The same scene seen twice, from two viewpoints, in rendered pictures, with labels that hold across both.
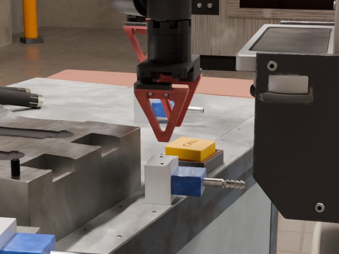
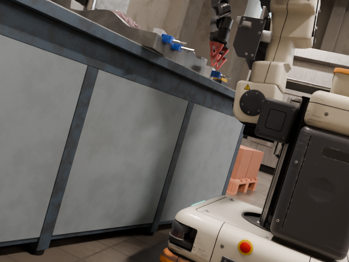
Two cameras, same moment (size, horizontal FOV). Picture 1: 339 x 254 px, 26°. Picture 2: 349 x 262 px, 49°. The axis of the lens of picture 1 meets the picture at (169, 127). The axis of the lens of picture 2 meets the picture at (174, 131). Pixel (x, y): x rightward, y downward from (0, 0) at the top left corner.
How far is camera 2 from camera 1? 1.04 m
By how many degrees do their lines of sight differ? 15
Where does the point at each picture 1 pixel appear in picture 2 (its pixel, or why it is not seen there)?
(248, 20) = (259, 145)
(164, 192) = (209, 74)
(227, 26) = (249, 145)
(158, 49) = (219, 34)
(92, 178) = (191, 60)
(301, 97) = (249, 26)
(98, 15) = not seen: hidden behind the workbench
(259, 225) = (233, 135)
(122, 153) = (200, 62)
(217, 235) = (219, 118)
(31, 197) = not seen: hidden behind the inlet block
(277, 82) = (244, 22)
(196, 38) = not seen: hidden behind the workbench
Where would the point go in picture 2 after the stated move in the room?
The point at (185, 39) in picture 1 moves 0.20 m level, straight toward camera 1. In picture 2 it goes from (227, 34) to (225, 22)
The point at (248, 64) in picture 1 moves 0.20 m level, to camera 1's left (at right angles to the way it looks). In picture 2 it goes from (239, 18) to (191, 6)
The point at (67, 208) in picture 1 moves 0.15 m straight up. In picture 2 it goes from (183, 61) to (193, 28)
